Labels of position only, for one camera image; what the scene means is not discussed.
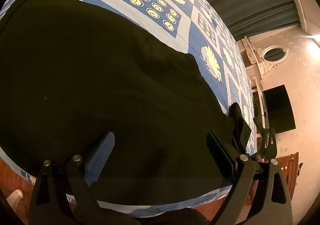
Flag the black pants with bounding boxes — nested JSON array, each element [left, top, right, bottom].
[[1, 0, 234, 205]]

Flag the brown wooden door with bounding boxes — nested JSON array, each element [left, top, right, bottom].
[[276, 152, 299, 198]]

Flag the black television screen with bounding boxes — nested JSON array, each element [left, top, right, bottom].
[[263, 85, 296, 134]]

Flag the white dressing table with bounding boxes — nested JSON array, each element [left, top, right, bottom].
[[237, 36, 270, 129]]

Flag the oval white framed mirror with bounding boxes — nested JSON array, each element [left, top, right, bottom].
[[261, 45, 289, 73]]

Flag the blue patterned bed sheet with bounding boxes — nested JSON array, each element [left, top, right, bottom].
[[0, 0, 258, 218]]

